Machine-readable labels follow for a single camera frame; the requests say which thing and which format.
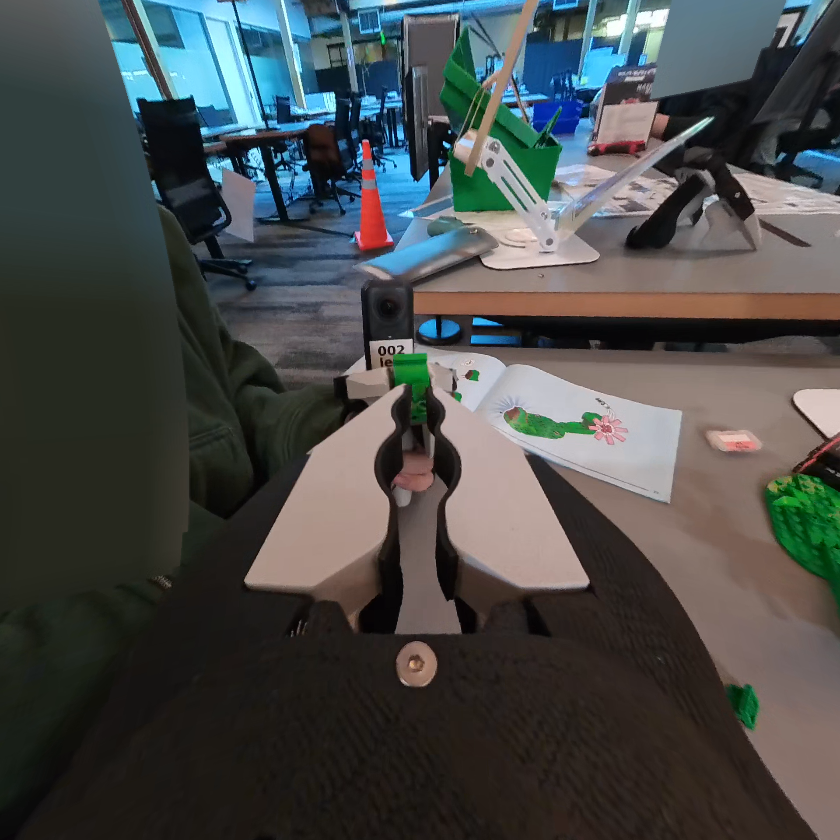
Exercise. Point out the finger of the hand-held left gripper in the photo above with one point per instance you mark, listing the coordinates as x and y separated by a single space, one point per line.
443 380
367 385

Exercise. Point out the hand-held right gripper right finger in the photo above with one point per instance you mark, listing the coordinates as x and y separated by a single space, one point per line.
505 525

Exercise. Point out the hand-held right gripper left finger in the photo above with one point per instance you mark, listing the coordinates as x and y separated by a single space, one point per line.
328 518

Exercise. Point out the small green lego block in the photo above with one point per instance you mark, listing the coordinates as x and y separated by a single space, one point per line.
410 374

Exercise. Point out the person's left forearm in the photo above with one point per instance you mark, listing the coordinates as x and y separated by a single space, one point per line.
282 413

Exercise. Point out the lego instruction booklet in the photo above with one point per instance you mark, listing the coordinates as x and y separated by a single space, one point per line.
558 420

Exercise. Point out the green lego plant with flower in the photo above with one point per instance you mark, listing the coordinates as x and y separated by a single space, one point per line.
804 518

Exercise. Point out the person's left hand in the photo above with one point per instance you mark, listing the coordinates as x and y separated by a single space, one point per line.
413 476

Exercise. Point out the silver pouch case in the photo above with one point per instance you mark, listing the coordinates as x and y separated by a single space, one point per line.
426 254

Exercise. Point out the dull green round object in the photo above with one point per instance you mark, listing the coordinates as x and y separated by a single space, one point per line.
446 227

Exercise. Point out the orange traffic cone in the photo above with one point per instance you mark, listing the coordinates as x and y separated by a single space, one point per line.
373 210

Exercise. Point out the green plastic bin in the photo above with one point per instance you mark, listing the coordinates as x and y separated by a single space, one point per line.
472 190

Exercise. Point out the black office chair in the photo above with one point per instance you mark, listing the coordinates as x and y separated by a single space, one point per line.
321 157
177 177

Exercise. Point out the black computer monitor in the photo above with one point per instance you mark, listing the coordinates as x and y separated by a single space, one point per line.
417 124

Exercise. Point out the wooden office table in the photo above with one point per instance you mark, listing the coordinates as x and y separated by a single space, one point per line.
262 134

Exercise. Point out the small plastic bag pink pieces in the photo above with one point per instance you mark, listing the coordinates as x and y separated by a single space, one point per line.
733 440

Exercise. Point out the blue plastic bin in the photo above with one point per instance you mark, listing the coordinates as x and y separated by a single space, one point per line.
558 118

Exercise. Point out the wooden stick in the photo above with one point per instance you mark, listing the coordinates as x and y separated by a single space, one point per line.
508 72

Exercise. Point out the clear acrylic board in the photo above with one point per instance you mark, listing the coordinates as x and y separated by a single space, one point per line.
630 177

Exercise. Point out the black device on white stand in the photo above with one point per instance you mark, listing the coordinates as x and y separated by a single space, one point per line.
669 210

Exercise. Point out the person's green hoodie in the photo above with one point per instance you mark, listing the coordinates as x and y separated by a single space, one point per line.
39 656

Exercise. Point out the small black box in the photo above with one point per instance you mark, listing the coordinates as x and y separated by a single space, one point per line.
823 459

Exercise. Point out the scattered printed papers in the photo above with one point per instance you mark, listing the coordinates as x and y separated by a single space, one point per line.
787 193

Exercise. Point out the green lego bracket piece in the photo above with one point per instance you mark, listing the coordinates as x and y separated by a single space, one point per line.
743 705

